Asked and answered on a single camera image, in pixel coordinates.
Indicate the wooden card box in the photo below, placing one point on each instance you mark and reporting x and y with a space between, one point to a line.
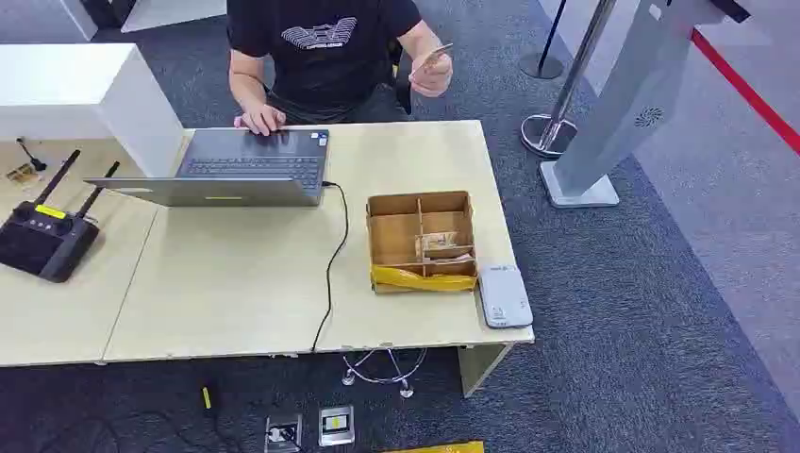
394 237

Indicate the yellow tape strip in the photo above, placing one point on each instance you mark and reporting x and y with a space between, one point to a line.
419 280

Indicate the grey card reader device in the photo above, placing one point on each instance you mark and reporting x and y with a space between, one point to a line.
504 297

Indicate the chrome chair base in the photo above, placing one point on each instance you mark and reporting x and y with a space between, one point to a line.
384 372

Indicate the person's left hand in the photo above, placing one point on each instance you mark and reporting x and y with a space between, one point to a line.
432 75

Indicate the person's hand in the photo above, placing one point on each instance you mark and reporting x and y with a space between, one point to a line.
261 117
432 75

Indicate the grey laptop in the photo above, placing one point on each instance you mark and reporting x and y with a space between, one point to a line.
250 169

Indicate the desk leg panel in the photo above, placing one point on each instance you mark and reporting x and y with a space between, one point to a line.
478 369

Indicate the person's right hand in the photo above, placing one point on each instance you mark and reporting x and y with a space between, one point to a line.
261 117

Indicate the person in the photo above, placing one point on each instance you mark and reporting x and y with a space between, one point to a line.
319 56

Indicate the floor socket box with label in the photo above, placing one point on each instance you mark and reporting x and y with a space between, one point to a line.
336 426

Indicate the yellow floor tape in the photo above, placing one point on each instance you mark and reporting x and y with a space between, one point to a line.
437 447

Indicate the floor socket box open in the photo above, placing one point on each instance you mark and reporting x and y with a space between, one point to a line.
283 433

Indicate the grey kiosk stand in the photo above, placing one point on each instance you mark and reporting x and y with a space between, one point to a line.
625 100

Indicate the yellow floor marker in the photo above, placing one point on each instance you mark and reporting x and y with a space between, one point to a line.
206 398

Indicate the white cabinet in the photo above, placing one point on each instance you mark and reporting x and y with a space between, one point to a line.
81 87

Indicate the black remote controller with antennas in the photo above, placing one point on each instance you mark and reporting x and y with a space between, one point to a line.
44 237

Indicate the red barrier belt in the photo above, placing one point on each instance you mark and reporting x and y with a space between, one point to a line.
744 90

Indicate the small brown part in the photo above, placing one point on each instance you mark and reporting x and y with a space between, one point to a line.
22 173

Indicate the chrome stanchion post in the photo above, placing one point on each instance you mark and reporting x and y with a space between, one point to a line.
562 94

